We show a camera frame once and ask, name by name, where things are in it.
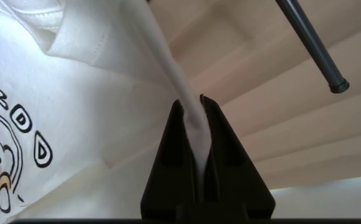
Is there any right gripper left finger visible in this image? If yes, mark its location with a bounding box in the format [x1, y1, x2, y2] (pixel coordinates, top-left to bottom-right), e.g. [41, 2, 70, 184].
[140, 99, 200, 219]

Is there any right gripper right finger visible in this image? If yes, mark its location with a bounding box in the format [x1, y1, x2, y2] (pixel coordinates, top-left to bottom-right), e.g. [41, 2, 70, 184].
[199, 94, 276, 219]

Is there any white printed garment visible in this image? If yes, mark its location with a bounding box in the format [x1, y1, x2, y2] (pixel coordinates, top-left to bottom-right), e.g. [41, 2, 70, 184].
[0, 0, 213, 224]

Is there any black clothes rack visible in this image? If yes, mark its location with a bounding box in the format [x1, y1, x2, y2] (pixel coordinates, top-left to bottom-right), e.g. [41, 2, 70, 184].
[275, 0, 350, 94]

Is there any beige curtain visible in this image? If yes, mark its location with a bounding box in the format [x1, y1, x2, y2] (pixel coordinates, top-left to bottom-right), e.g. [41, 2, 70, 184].
[149, 0, 361, 190]

